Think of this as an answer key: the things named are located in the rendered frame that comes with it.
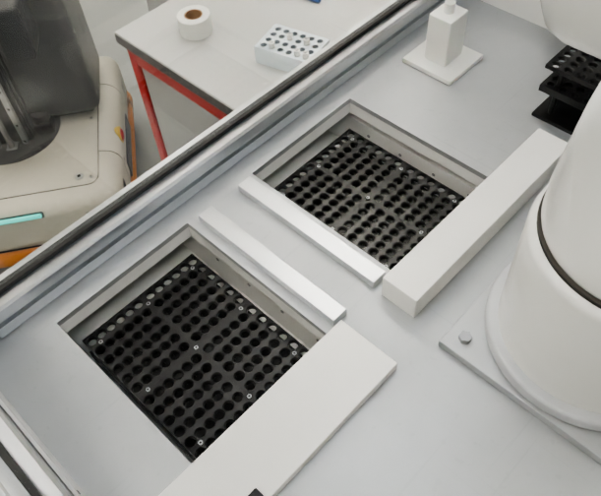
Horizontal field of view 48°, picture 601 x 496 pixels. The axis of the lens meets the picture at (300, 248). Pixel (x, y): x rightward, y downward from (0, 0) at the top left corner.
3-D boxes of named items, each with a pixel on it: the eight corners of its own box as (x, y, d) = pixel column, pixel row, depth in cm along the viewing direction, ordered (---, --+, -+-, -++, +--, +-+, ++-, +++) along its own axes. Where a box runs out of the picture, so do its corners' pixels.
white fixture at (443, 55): (401, 61, 103) (406, 4, 95) (435, 35, 106) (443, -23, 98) (450, 87, 99) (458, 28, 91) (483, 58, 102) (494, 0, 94)
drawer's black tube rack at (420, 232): (270, 222, 99) (267, 194, 94) (349, 158, 106) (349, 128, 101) (387, 308, 89) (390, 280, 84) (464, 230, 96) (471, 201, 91)
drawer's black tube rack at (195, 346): (97, 364, 86) (82, 340, 81) (200, 280, 93) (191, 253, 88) (210, 482, 76) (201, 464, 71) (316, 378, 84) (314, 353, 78)
